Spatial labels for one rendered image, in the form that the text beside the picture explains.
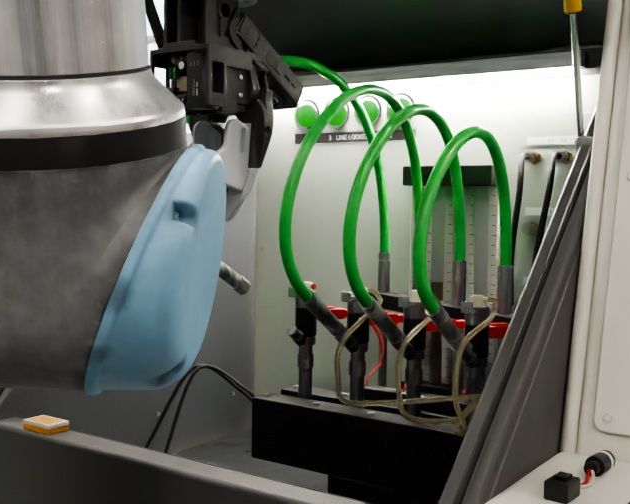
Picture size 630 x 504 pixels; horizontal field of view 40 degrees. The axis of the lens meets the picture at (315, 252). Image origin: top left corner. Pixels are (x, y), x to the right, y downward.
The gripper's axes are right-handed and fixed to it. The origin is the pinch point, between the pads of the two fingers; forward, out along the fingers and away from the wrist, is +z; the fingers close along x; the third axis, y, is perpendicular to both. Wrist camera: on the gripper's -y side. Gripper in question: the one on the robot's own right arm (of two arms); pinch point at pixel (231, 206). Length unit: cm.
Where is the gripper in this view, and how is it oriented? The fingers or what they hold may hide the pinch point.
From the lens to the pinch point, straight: 81.1
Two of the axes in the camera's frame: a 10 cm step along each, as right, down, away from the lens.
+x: 8.2, 0.4, -5.7
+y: -5.7, 0.4, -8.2
